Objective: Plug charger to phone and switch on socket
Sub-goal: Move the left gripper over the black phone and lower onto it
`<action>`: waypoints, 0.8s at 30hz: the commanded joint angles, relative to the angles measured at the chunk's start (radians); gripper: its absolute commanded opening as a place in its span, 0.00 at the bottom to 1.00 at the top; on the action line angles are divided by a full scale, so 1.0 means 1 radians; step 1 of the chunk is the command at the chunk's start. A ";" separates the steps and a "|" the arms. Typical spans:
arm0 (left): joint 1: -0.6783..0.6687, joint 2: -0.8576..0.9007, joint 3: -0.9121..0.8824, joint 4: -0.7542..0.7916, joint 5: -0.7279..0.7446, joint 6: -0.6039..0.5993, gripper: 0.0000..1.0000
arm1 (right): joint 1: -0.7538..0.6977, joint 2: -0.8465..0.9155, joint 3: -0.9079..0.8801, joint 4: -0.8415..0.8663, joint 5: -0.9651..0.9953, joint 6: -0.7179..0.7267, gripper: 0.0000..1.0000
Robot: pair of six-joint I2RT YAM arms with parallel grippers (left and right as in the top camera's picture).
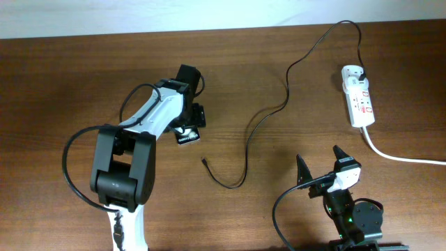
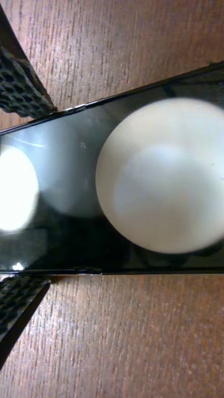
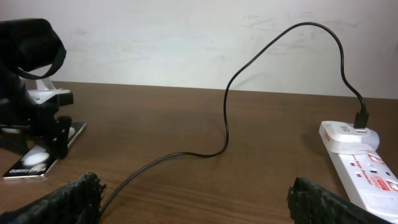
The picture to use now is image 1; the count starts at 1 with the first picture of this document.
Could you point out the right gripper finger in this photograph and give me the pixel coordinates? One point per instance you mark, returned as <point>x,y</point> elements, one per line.
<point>304,178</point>
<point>341,156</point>

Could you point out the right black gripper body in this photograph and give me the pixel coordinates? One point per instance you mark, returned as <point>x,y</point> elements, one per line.
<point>338,202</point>

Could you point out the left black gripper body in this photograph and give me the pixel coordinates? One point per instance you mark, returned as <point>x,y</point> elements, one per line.
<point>192,117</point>

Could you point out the black flip smartphone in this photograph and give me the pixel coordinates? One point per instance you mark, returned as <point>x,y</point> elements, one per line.
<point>188,136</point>

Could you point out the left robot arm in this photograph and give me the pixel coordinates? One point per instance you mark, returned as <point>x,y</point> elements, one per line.
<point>123,172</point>

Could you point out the white USB charger adapter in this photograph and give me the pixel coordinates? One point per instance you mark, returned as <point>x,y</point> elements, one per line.
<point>352,84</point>

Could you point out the white power strip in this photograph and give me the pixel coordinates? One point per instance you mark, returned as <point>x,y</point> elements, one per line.
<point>359,103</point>

